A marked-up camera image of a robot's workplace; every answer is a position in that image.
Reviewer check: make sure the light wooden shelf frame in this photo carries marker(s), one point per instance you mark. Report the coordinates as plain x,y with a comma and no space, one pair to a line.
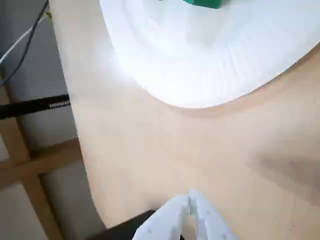
20,162

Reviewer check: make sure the white paper plate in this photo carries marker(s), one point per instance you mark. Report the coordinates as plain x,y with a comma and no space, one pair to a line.
200,62

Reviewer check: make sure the green block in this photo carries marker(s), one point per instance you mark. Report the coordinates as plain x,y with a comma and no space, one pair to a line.
202,3

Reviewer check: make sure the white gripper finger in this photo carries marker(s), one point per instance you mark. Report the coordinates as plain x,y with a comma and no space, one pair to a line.
212,225
162,222

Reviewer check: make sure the black bar with white print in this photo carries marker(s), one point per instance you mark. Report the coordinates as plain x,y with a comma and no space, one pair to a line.
30,107

